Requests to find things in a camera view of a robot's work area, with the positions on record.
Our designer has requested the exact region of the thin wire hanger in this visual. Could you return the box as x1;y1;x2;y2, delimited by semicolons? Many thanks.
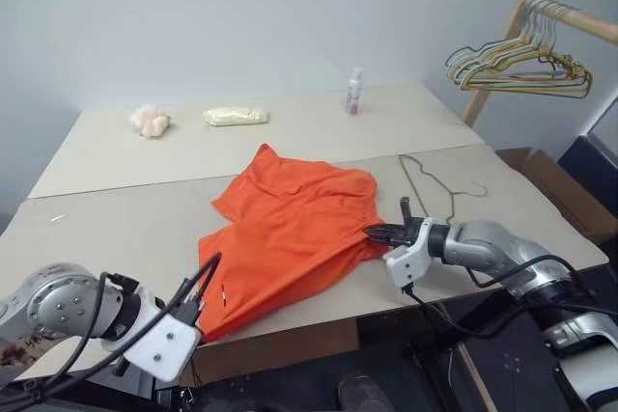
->
397;152;488;229

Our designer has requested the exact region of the pale white wire hanger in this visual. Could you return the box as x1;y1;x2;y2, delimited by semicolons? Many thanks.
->
458;0;580;85

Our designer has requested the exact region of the orange shirt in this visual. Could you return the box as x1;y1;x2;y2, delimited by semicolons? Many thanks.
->
197;143;386;343

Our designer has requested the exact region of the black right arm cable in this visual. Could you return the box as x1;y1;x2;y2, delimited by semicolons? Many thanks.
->
403;252;618;342

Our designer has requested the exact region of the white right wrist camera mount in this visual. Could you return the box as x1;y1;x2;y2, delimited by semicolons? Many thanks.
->
382;217;436;290

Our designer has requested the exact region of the black case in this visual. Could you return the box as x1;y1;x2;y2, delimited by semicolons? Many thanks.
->
557;134;618;223

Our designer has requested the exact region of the dark green wire hanger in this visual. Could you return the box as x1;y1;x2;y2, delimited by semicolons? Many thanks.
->
444;40;594;99

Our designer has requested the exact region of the yellow wire hanger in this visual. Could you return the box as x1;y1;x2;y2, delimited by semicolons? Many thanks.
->
448;0;593;95

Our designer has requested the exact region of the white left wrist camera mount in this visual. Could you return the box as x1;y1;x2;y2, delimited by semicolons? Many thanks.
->
123;311;202;383

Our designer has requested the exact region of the olive wire hanger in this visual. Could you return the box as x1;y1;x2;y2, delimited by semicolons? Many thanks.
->
461;1;593;97

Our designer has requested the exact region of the white plastic bottle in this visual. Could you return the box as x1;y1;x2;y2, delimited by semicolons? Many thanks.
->
344;67;364;117

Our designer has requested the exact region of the wooden clothes rack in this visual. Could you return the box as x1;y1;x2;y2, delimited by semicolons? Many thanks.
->
461;0;618;126

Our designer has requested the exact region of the brown cardboard box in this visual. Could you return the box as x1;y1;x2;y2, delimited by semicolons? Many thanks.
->
495;146;618;245

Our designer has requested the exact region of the thin wooden stick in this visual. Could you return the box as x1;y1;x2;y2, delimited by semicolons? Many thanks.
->
453;342;499;412

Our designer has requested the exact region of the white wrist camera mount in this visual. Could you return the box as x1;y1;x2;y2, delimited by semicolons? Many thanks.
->
382;217;436;290
123;311;202;383

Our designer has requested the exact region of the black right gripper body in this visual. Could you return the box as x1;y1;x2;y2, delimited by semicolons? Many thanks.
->
391;219;423;247

